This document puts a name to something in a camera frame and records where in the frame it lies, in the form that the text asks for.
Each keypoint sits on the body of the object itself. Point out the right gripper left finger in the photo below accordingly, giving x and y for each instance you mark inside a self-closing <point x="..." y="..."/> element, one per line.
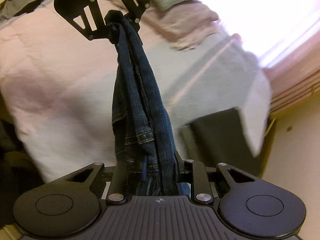
<point x="123" y="182"/>

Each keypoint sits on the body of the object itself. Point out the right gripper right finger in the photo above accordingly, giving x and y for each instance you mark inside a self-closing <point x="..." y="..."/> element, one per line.
<point x="193" y="174"/>

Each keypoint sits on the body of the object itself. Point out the dark blue denim jeans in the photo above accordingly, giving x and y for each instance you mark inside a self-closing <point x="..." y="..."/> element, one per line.
<point x="141" y="125"/>

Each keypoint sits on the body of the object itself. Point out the folded black garment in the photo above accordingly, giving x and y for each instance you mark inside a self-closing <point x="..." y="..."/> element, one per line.
<point x="219" y="138"/>

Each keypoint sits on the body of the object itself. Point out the folded beige blanket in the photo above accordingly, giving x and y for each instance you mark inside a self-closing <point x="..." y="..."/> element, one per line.
<point x="185" y="25"/>

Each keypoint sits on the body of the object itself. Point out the pink curtain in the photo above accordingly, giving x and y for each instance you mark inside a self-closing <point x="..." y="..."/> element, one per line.
<point x="294" y="79"/>

